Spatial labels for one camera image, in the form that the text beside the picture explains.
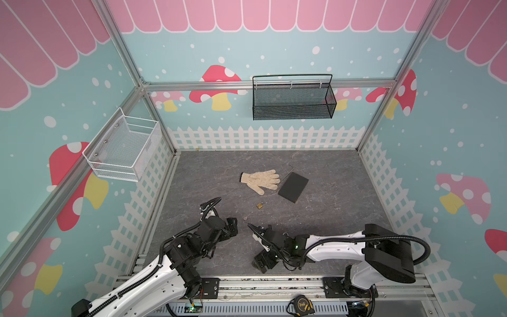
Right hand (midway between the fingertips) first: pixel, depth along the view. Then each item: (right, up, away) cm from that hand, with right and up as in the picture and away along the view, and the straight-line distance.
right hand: (258, 259), depth 80 cm
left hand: (-12, +14, -2) cm, 18 cm away
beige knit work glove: (+5, +32, +27) cm, 42 cm away
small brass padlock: (+1, +19, +17) cm, 25 cm away
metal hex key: (+16, +34, +30) cm, 47 cm away
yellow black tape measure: (+15, -12, -11) cm, 22 cm away
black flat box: (+19, +27, +26) cm, 42 cm away
